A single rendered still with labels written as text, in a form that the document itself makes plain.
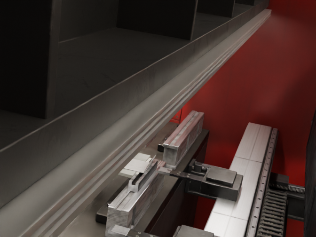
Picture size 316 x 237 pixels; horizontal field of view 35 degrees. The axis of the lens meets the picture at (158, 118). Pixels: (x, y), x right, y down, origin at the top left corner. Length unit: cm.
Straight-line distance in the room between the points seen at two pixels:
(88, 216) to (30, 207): 122
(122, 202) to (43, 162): 109
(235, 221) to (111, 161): 100
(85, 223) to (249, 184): 52
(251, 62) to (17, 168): 203
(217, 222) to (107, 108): 96
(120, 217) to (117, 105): 95
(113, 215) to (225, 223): 30
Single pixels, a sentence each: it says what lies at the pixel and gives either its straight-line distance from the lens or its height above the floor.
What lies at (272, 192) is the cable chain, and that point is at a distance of 148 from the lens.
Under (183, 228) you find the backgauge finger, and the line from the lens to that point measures 120.
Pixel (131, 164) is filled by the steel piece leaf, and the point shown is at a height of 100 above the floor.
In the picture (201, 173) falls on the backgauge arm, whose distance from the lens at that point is 200.
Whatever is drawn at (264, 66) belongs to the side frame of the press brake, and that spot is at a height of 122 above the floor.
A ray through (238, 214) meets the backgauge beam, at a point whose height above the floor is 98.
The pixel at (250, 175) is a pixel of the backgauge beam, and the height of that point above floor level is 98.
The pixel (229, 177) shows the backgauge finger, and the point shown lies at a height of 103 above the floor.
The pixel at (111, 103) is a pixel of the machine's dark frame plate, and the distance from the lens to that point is 45.
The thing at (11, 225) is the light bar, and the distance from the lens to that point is 30.
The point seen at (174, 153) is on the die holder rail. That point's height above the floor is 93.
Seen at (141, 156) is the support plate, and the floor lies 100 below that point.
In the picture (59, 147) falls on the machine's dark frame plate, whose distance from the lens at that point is 36.
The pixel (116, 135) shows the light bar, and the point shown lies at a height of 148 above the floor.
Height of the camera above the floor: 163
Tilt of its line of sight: 18 degrees down
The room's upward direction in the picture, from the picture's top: 8 degrees clockwise
